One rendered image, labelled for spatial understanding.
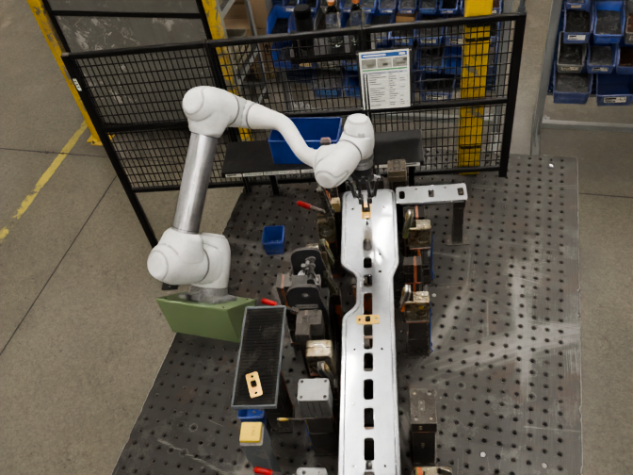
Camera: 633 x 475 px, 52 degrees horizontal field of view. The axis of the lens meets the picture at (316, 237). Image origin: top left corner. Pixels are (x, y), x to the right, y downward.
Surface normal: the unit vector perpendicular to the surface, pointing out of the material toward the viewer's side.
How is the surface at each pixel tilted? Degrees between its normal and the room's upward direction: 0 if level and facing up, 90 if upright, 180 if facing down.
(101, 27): 88
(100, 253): 0
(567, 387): 0
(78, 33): 89
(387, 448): 0
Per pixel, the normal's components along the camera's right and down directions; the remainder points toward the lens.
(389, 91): -0.05, 0.74
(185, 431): -0.13, -0.67
